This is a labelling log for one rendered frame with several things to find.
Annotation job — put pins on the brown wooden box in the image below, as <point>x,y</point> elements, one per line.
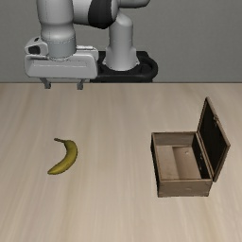
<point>184,170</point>

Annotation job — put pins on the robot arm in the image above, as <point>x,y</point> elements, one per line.
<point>119,41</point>

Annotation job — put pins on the yellow banana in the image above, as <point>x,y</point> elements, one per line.
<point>66,158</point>

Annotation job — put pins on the brown wooden box lid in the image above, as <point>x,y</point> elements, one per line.
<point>213,138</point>

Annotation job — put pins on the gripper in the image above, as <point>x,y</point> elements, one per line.
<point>60,66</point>

